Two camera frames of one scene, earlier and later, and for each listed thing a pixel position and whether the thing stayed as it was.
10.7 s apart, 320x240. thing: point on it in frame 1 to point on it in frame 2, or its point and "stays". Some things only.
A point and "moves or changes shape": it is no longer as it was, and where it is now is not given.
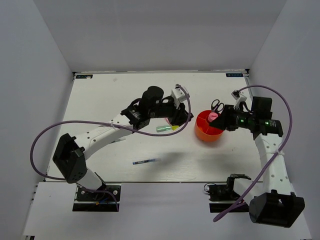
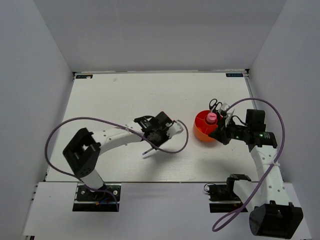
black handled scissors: x=216 y=106 moves or changes shape
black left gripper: x=180 y=116 to x=158 y=144
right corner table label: x=234 y=75 stays
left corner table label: x=84 y=76 stays
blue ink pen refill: x=142 y=161 to x=146 y=151
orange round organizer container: x=203 y=130 stays
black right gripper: x=224 y=120 to x=221 y=134
